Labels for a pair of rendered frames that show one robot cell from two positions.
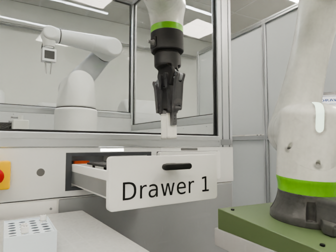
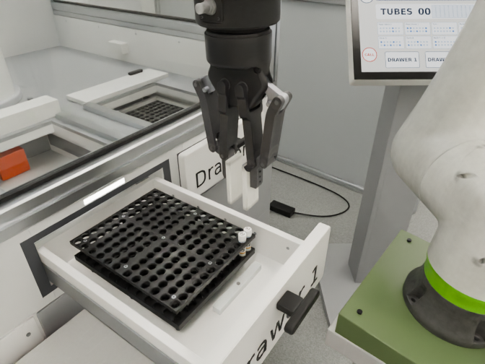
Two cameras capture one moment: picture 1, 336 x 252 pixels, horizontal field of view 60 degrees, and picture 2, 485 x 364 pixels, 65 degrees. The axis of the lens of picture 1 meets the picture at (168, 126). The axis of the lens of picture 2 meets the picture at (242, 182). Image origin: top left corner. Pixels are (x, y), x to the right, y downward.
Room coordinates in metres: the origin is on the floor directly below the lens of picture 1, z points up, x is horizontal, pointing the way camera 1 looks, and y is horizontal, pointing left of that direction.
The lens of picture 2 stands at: (0.39, 0.16, 1.29)
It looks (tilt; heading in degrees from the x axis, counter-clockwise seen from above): 33 degrees down; 339
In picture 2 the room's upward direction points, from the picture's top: straight up
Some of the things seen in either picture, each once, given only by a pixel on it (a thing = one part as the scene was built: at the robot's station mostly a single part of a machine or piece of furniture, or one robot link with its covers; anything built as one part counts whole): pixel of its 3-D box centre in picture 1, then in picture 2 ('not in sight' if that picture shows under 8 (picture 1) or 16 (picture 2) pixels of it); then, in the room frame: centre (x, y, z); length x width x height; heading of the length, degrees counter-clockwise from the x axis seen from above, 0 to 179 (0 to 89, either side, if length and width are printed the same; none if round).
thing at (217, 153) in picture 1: (190, 166); (226, 151); (1.12, -0.09, 0.87); 0.29 x 0.02 x 0.11; 123
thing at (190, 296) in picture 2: not in sight; (215, 267); (0.76, 0.05, 0.90); 0.18 x 0.02 x 0.01; 123
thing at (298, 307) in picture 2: (174, 166); (294, 305); (0.65, -0.01, 0.91); 0.07 x 0.04 x 0.01; 123
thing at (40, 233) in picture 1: (28, 235); not in sight; (0.57, 0.27, 0.78); 0.12 x 0.08 x 0.04; 30
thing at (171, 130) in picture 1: (171, 125); (250, 184); (0.79, -0.01, 1.00); 0.03 x 0.01 x 0.07; 123
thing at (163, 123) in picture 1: (166, 126); (234, 178); (0.81, 0.01, 1.00); 0.03 x 0.01 x 0.07; 123
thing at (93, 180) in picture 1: (128, 175); (162, 253); (0.85, 0.12, 0.86); 0.40 x 0.26 x 0.06; 33
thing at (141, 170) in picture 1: (167, 179); (274, 312); (0.68, 0.00, 0.87); 0.29 x 0.02 x 0.11; 123
